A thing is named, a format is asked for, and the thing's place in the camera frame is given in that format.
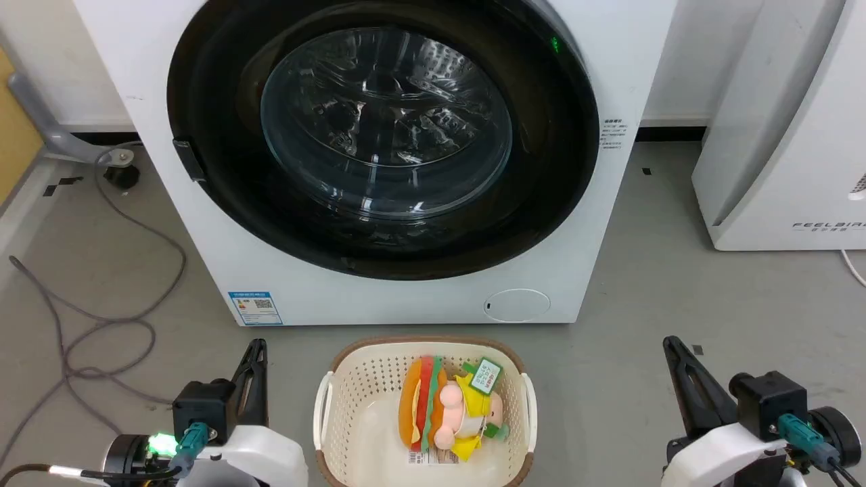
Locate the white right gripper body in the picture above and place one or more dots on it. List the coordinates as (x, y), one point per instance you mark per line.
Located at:
(717, 456)

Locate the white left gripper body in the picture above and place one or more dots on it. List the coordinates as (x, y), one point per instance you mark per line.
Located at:
(270, 456)

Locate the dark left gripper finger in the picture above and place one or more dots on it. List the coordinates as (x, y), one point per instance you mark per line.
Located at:
(245, 382)
(260, 392)

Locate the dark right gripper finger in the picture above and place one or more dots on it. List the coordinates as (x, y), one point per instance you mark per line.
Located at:
(714, 402)
(685, 399)

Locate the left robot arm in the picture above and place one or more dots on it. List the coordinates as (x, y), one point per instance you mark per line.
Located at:
(128, 456)

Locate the white front-load washing machine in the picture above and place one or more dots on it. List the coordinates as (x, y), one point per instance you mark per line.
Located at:
(203, 264)

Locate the round black glass washer door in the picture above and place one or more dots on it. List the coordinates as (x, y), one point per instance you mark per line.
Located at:
(216, 203)

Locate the blue energy label sticker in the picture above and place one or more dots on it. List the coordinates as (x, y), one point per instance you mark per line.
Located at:
(255, 308)

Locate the cream perforated laundry basket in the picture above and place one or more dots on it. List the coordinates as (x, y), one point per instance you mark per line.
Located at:
(365, 406)

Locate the hamburger plush toy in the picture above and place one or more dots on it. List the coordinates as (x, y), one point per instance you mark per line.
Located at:
(417, 404)

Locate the white barcode label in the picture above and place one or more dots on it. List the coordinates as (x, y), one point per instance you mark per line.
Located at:
(433, 458)

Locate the round white filter cover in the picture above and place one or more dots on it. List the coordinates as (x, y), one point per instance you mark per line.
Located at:
(517, 306)

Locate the green paper toy tag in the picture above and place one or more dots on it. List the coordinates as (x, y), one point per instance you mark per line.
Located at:
(486, 375)

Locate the yellow-dressed pink doll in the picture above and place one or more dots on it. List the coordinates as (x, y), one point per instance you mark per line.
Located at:
(473, 406)

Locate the black caster foot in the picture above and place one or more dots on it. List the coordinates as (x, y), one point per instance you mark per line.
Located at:
(122, 176)

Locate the white air purifier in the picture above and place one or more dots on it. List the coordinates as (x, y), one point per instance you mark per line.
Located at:
(798, 135)

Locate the grey metal stand leg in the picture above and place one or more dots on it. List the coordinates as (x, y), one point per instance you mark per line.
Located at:
(51, 132)

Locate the yellow wooden panel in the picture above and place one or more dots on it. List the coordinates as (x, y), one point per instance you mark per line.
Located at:
(15, 128)

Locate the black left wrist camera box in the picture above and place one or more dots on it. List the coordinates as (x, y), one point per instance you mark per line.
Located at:
(203, 409)

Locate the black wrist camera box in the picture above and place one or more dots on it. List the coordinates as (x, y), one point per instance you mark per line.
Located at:
(203, 409)
(771, 404)

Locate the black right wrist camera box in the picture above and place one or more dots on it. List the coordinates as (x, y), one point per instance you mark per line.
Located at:
(771, 404)

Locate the teal left camera connector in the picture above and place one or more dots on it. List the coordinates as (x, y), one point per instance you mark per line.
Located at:
(191, 439)

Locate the teal camera connector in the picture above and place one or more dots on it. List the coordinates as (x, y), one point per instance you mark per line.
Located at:
(191, 439)
(805, 436)

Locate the teal right camera connector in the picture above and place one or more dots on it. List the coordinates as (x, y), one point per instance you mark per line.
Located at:
(805, 436)

